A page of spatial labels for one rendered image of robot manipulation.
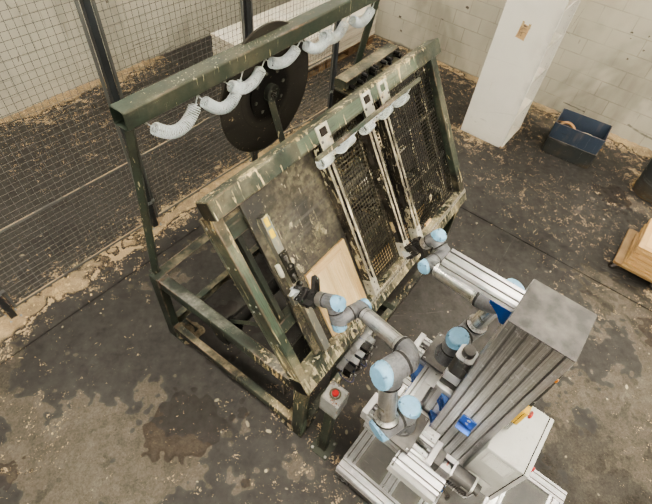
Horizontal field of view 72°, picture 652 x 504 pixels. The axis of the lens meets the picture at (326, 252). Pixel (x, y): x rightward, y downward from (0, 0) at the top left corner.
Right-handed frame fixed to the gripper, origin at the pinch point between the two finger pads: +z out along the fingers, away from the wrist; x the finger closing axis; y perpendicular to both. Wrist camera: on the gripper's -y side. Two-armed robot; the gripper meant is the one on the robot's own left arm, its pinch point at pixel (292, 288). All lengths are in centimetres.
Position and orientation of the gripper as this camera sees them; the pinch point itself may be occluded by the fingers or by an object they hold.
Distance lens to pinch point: 234.7
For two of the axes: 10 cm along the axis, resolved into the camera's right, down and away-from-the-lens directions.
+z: -7.3, -1.0, 6.7
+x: 5.2, 5.5, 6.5
